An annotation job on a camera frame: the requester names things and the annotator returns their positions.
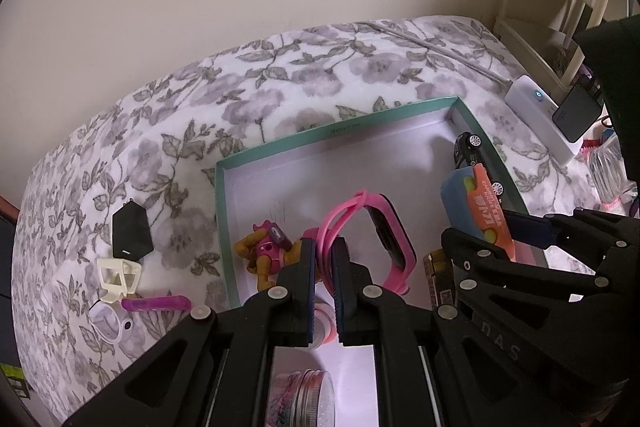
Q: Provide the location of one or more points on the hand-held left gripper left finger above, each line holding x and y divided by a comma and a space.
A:
309, 277

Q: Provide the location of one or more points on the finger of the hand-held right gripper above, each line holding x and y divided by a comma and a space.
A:
500, 277
522, 227

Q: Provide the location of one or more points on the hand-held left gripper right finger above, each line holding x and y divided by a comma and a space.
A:
340, 287

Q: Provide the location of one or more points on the pink toy figure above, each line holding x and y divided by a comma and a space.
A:
267, 252

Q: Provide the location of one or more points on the blue orange correction tape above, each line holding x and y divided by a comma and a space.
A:
465, 202

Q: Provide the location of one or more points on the pink wristband watch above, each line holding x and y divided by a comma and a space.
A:
385, 227

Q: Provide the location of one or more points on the black toy car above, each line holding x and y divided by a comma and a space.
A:
467, 147

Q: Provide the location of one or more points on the teal cardboard box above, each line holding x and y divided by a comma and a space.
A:
310, 172

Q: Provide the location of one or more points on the glass jar with metal lid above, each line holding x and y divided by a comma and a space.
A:
310, 397

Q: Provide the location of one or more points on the pink round item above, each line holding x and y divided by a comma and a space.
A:
324, 324

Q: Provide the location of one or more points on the white power bank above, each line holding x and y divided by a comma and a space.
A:
530, 99

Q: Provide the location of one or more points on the purple marker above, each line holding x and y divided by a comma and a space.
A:
160, 303

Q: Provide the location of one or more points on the black power adapter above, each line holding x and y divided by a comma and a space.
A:
130, 232

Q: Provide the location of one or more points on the cream plastic adapter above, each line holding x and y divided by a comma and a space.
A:
117, 279

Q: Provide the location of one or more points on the floral blanket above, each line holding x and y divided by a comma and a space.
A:
200, 107

